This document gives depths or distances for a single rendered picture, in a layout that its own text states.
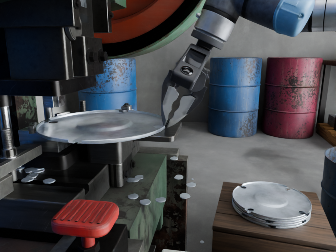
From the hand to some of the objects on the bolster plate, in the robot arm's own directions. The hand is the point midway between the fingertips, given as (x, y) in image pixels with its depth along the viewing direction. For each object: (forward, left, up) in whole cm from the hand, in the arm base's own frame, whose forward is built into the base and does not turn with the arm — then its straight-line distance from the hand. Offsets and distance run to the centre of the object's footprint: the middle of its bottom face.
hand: (167, 122), depth 64 cm
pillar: (+32, +14, -6) cm, 35 cm away
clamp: (+24, +21, -9) cm, 33 cm away
